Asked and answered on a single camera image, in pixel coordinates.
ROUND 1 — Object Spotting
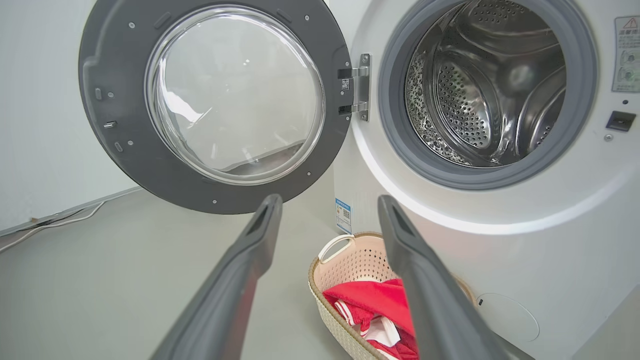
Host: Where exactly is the blue energy label sticker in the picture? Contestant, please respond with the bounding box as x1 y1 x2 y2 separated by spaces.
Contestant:
335 198 352 234

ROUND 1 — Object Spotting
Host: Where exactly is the white front-load washing machine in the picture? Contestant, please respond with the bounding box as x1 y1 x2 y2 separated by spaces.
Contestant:
327 0 640 360

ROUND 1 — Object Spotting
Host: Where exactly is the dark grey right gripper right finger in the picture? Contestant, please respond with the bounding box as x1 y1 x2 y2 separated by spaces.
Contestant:
377 195 512 360

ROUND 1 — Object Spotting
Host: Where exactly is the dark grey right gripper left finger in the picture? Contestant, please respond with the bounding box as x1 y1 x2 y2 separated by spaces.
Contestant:
150 194 283 360

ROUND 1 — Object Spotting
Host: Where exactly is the white cable along wall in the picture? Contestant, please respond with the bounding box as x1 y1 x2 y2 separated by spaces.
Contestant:
0 200 107 254

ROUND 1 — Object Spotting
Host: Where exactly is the round grey glass washer door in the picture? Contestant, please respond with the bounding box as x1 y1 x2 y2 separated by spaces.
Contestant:
78 0 372 215

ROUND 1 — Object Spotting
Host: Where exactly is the cream perforated laundry basket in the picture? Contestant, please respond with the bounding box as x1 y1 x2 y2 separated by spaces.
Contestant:
308 231 477 360

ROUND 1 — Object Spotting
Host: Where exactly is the grey warning label sticker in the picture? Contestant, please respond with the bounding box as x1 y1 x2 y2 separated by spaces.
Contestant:
612 16 640 93

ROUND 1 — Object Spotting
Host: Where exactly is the round white filter cover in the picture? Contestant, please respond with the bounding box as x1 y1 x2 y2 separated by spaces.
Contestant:
475 293 540 344

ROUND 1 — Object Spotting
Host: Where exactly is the red and white garment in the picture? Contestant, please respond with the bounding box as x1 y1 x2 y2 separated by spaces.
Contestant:
322 279 420 360

